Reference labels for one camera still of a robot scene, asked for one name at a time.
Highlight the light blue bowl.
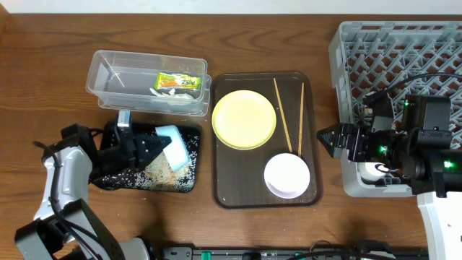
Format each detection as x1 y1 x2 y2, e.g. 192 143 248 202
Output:
155 125 189 172

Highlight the white cup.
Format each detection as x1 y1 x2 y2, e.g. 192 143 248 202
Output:
357 162 390 182

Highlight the wooden chopstick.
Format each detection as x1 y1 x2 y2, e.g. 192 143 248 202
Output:
273 78 293 153
297 82 305 157

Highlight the pink bowl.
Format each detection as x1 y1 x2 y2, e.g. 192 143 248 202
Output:
263 153 310 199

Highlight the white tissue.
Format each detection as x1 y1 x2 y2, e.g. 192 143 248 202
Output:
149 88 194 100

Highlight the green snack wrapper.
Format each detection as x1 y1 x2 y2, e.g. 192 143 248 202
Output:
154 72 202 90

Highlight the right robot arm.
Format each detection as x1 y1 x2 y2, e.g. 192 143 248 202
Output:
317 95 461 259

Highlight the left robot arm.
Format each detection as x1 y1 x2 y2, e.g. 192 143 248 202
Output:
14 123 172 259

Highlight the black plastic waste tray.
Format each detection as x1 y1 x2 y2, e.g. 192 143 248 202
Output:
90 123 201 193

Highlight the clear plastic waste bin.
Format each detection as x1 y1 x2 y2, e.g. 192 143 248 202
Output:
85 50 212 116

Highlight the grey plastic dishwasher rack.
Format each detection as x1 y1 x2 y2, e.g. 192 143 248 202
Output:
328 20 462 198

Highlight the yellow round plate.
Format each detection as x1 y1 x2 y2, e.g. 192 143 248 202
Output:
212 90 277 150

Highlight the brown serving tray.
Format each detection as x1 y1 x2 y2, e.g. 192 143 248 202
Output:
212 71 323 209

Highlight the right black cable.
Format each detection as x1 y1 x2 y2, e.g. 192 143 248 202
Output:
364 71 462 104

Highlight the black cable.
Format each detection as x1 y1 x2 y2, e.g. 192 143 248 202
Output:
32 140 109 250
364 71 462 104

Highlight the left black cable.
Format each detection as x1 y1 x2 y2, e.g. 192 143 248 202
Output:
32 140 109 250

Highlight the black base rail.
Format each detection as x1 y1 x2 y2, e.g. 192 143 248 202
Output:
159 246 429 260

